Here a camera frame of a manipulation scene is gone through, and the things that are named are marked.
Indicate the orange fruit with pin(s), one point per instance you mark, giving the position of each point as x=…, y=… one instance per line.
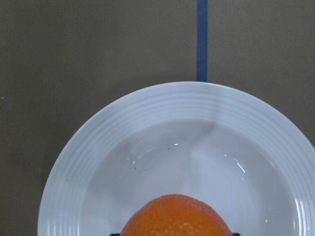
x=176, y=215

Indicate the white round plate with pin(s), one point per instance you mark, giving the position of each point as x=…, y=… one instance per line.
x=217, y=144

